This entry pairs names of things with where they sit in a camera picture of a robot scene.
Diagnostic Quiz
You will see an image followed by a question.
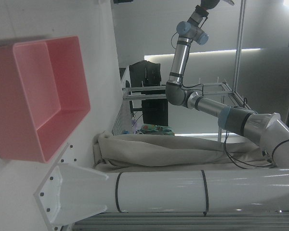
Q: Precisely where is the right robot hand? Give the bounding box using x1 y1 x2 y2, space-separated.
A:
199 0 235 11

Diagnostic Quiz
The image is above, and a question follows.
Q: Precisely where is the colourful toy pile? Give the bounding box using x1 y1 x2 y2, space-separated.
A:
137 123 175 137

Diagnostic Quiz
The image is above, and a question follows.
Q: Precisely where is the pink plastic basket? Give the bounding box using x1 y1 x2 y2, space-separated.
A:
0 35 91 165

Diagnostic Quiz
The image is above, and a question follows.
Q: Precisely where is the black band on stand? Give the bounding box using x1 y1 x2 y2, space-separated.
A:
201 169 210 215

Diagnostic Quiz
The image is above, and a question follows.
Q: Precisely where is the black chair back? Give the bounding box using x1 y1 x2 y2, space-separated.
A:
129 60 162 88

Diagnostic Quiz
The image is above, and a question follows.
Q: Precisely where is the black cabinet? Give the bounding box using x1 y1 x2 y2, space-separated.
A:
141 98 169 126

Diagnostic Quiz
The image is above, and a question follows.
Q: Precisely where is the white wire mesh panel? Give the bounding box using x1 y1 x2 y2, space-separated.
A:
111 101 136 136

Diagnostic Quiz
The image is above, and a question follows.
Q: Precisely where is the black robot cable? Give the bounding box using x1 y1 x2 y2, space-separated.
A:
222 129 276 169

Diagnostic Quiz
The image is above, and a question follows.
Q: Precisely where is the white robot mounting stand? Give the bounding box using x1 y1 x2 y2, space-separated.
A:
33 112 289 231

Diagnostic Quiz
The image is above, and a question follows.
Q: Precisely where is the grey metal grating platform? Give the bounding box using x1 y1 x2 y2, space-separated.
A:
71 211 289 231

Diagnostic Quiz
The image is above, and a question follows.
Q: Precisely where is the beige curtain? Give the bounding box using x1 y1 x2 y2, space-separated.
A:
92 131 276 173

